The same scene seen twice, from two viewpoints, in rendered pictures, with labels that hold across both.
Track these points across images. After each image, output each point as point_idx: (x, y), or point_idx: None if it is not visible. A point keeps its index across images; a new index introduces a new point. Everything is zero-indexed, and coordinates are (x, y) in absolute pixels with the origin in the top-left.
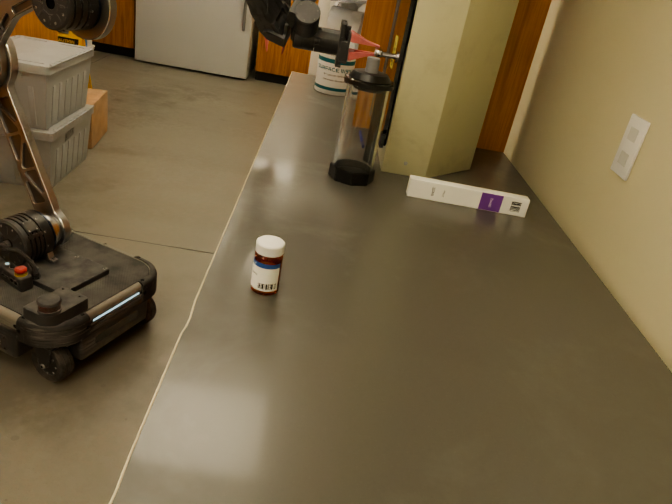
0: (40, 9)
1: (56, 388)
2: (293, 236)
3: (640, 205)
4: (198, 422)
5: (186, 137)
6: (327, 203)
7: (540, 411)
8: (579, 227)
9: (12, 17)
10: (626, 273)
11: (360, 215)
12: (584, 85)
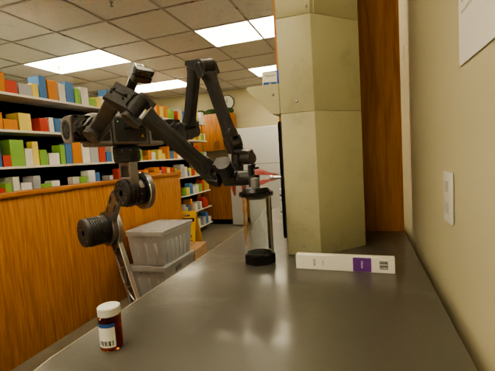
0: (117, 197)
1: None
2: (177, 304)
3: (464, 243)
4: None
5: None
6: (226, 279)
7: None
8: (444, 275)
9: (116, 205)
10: (472, 311)
11: (245, 285)
12: (426, 166)
